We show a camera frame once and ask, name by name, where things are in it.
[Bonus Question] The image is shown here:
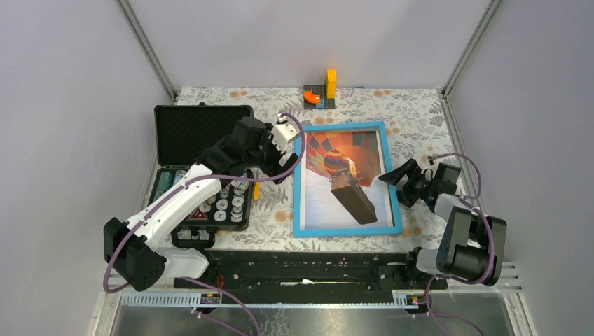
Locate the green poker chip stack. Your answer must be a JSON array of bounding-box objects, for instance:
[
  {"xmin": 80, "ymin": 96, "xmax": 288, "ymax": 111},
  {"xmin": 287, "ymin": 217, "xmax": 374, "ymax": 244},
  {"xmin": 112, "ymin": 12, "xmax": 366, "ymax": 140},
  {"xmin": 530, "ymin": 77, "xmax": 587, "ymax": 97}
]
[{"xmin": 154, "ymin": 171, "xmax": 174, "ymax": 199}]

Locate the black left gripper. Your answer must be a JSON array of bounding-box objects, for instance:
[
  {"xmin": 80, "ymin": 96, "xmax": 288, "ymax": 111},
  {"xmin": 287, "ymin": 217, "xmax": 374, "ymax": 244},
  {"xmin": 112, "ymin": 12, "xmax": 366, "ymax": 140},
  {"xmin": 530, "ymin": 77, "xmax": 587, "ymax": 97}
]
[{"xmin": 244, "ymin": 122, "xmax": 298, "ymax": 183}]

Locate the orange curved toy block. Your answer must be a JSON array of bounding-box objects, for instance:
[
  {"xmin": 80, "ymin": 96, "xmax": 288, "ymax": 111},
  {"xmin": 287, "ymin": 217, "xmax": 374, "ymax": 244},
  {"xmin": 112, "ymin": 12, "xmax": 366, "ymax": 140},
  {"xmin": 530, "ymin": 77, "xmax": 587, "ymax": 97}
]
[{"xmin": 303, "ymin": 90, "xmax": 322, "ymax": 105}]

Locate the grey toy baseplate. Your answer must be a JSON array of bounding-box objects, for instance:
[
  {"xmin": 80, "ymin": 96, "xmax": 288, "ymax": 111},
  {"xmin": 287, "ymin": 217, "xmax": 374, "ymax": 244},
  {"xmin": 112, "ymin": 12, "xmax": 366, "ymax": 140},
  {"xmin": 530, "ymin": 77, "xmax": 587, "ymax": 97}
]
[{"xmin": 303, "ymin": 85, "xmax": 336, "ymax": 110}]

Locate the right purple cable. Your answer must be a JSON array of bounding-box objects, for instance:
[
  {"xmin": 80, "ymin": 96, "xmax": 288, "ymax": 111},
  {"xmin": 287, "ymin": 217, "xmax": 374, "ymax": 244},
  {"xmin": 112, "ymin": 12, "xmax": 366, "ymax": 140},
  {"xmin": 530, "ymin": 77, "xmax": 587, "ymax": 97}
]
[{"xmin": 424, "ymin": 153, "xmax": 495, "ymax": 336}]

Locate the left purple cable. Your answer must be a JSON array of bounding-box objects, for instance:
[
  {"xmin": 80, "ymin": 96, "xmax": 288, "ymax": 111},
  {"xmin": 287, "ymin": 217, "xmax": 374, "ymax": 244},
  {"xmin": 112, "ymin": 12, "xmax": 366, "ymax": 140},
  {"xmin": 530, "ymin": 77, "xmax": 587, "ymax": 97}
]
[{"xmin": 102, "ymin": 112, "xmax": 308, "ymax": 336}]

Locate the purple cable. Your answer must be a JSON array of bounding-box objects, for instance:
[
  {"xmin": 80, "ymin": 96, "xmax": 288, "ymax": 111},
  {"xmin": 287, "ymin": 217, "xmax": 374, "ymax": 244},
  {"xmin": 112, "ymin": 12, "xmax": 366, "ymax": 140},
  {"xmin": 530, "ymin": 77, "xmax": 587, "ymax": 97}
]
[
  {"xmin": 102, "ymin": 112, "xmax": 308, "ymax": 336},
  {"xmin": 424, "ymin": 153, "xmax": 495, "ymax": 336}
]

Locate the blue wooden picture frame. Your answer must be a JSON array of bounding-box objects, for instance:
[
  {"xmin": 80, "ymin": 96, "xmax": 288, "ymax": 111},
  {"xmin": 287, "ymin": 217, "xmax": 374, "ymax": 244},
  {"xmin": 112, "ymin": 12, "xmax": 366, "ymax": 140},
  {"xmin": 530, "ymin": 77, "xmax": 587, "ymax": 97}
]
[{"xmin": 293, "ymin": 121, "xmax": 403, "ymax": 237}]

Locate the yellow toy block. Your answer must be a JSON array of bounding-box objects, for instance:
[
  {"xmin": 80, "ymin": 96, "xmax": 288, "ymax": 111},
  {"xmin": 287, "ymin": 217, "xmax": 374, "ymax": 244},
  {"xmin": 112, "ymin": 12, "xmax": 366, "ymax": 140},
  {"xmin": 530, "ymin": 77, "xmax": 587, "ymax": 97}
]
[{"xmin": 325, "ymin": 69, "xmax": 338, "ymax": 99}]

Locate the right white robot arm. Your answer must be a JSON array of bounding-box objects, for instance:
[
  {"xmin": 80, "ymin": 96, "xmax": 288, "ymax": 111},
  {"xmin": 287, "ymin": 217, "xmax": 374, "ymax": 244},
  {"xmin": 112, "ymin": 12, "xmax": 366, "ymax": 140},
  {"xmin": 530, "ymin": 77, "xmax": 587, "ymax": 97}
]
[{"xmin": 379, "ymin": 159, "xmax": 507, "ymax": 288}]

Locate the hot air balloon photo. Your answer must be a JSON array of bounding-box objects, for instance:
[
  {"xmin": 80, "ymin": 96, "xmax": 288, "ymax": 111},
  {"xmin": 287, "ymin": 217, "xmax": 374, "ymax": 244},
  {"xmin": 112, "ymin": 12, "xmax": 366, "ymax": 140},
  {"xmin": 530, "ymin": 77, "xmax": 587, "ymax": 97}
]
[{"xmin": 299, "ymin": 129, "xmax": 396, "ymax": 235}]

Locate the light blue poker chip stack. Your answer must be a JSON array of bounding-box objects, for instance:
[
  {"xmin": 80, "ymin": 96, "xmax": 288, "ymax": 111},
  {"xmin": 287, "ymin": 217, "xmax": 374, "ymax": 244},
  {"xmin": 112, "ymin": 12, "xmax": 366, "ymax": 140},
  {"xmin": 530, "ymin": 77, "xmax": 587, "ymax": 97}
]
[{"xmin": 173, "ymin": 169, "xmax": 186, "ymax": 185}]

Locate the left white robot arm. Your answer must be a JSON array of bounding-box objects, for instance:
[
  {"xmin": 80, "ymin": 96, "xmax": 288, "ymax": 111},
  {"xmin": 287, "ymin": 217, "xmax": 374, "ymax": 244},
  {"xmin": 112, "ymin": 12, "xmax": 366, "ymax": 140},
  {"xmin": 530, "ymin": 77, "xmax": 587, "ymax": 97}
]
[{"xmin": 102, "ymin": 113, "xmax": 305, "ymax": 293}]

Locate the black poker chip case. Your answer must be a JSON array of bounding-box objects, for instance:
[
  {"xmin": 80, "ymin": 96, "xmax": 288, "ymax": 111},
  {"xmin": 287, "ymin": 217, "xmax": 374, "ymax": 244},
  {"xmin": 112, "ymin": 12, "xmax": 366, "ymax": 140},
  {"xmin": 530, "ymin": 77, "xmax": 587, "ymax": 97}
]
[{"xmin": 148, "ymin": 104, "xmax": 254, "ymax": 249}]

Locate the orange thin tool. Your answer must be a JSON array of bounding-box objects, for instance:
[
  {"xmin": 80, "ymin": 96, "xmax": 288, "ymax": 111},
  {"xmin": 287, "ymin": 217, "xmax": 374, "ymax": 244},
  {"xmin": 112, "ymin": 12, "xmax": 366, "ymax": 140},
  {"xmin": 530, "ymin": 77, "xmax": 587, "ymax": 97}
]
[{"xmin": 253, "ymin": 182, "xmax": 261, "ymax": 200}]

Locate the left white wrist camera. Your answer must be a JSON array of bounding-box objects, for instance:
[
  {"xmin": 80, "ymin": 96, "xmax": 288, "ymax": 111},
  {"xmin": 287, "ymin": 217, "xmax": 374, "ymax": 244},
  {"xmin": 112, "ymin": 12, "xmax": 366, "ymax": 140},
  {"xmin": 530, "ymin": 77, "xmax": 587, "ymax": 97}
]
[{"xmin": 270, "ymin": 113, "xmax": 300, "ymax": 153}]

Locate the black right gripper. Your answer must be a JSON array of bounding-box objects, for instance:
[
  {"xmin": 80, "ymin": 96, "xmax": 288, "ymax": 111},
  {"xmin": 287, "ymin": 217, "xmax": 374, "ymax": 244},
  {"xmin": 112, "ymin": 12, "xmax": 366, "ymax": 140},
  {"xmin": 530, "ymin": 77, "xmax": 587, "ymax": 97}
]
[{"xmin": 378, "ymin": 158, "xmax": 436, "ymax": 208}]

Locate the black mounting base rail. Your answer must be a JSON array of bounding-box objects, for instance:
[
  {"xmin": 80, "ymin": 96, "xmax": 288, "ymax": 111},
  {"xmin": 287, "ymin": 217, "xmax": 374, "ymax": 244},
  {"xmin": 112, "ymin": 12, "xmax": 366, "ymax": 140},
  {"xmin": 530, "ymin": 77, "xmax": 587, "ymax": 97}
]
[{"xmin": 199, "ymin": 250, "xmax": 428, "ymax": 295}]

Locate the white slotted cable duct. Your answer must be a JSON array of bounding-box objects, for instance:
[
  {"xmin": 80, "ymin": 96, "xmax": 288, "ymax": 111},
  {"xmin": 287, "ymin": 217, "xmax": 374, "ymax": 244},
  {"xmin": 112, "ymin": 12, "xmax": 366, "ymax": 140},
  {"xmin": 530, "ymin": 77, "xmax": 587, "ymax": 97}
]
[{"xmin": 120, "ymin": 288, "xmax": 419, "ymax": 309}]

